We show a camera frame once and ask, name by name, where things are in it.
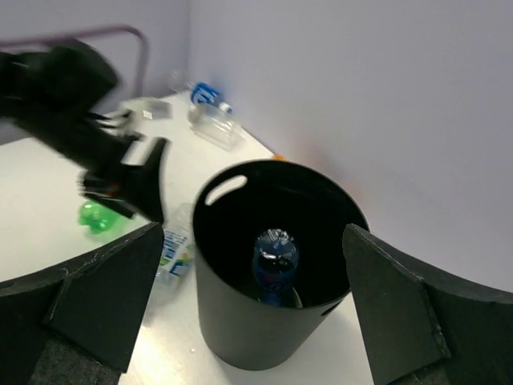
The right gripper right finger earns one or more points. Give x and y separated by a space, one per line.
422 325

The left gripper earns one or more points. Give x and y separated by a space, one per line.
50 95

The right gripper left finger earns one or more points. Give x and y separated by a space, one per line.
77 322

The green plastic bottle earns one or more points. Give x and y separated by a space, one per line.
100 223

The clear bottle green-blue label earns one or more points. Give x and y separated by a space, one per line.
179 249

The clear bottle purple-blue label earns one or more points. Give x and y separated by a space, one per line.
274 266

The black plastic bin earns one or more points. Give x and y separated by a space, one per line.
232 210

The clear plastic cup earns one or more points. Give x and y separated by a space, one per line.
216 126

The clear bottle blue label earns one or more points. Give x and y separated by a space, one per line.
197 93

